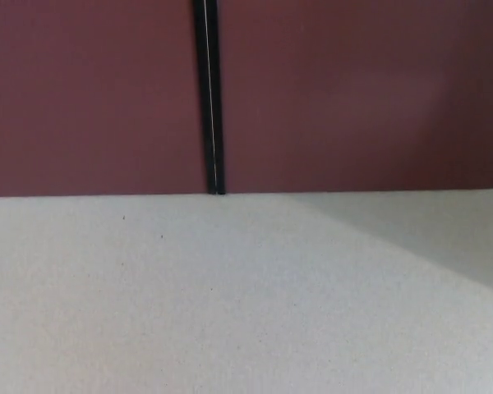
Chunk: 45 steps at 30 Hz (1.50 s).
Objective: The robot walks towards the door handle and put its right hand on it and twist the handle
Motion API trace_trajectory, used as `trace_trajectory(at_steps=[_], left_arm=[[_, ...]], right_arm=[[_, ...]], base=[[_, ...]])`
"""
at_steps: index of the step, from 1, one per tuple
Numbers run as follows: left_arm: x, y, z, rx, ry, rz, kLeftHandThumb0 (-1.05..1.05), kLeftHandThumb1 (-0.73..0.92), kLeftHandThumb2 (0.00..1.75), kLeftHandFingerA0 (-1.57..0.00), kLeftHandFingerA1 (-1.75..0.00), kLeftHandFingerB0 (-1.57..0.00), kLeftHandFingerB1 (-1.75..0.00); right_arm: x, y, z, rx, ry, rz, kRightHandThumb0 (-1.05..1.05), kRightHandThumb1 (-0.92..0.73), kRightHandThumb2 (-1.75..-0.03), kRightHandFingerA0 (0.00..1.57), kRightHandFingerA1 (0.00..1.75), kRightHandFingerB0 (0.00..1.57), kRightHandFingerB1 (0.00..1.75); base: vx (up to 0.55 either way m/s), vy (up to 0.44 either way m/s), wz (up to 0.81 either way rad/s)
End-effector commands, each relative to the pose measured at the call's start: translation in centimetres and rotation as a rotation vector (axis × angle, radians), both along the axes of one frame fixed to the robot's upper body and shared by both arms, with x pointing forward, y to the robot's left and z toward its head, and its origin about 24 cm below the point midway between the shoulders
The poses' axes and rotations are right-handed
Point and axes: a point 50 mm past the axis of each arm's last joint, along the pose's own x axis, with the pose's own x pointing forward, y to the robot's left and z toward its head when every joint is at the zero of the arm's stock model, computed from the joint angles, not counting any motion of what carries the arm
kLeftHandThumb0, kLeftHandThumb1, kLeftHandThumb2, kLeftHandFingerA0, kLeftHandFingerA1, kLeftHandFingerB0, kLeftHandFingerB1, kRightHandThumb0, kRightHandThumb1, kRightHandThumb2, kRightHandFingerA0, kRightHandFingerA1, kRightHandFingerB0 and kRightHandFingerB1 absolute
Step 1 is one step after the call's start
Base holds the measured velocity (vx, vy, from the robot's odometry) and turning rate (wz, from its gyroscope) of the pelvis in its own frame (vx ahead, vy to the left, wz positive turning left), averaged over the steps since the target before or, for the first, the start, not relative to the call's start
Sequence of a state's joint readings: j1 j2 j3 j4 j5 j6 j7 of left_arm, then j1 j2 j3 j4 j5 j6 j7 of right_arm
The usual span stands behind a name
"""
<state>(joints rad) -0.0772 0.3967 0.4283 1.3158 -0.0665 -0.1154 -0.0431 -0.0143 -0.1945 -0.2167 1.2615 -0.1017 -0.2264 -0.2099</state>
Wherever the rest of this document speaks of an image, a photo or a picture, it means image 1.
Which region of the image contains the black door edge seal strip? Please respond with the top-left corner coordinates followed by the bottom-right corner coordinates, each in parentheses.
top-left (192, 0), bottom-right (227, 196)

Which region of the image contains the maroon door leaf with lock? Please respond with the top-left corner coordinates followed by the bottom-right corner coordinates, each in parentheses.
top-left (218, 0), bottom-right (493, 195)

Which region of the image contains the maroon door leaf plain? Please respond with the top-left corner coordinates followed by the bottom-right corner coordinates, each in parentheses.
top-left (0, 0), bottom-right (210, 199)

